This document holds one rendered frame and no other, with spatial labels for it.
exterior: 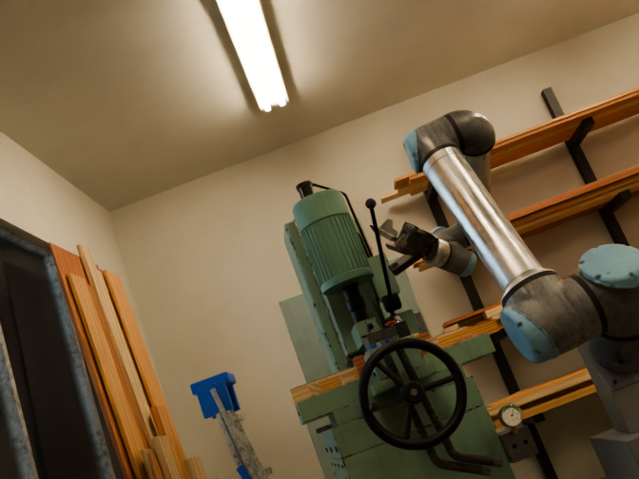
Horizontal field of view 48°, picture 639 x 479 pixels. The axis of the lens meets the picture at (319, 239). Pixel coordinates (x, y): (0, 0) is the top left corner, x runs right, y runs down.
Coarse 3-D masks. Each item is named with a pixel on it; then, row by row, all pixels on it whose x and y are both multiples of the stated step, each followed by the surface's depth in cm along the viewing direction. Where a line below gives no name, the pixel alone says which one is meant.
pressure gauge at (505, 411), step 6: (504, 408) 199; (510, 408) 199; (516, 408) 199; (498, 414) 201; (504, 414) 199; (510, 414) 199; (516, 414) 199; (522, 414) 199; (504, 420) 198; (510, 420) 198; (516, 420) 198; (522, 420) 198; (510, 426) 198; (516, 426) 198; (516, 432) 199
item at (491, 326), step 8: (472, 328) 227; (480, 328) 228; (488, 328) 228; (496, 328) 228; (448, 336) 226; (456, 336) 226; (440, 344) 225; (448, 344) 226; (336, 376) 221; (320, 384) 220; (328, 384) 220; (336, 384) 220
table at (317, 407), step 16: (480, 336) 211; (448, 352) 209; (464, 352) 210; (480, 352) 210; (416, 368) 198; (432, 368) 198; (352, 384) 205; (384, 384) 196; (304, 400) 203; (320, 400) 204; (336, 400) 204; (352, 400) 204; (304, 416) 202; (320, 416) 205
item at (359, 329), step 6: (372, 318) 223; (360, 324) 222; (366, 324) 222; (354, 330) 227; (360, 330) 221; (366, 330) 222; (372, 330) 222; (378, 330) 222; (354, 336) 231; (360, 336) 221; (360, 342) 222; (360, 348) 228
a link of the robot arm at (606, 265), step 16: (592, 256) 165; (608, 256) 163; (624, 256) 162; (592, 272) 160; (608, 272) 159; (624, 272) 157; (592, 288) 160; (608, 288) 158; (624, 288) 157; (608, 304) 158; (624, 304) 159; (608, 320) 159; (624, 320) 161; (624, 336) 165
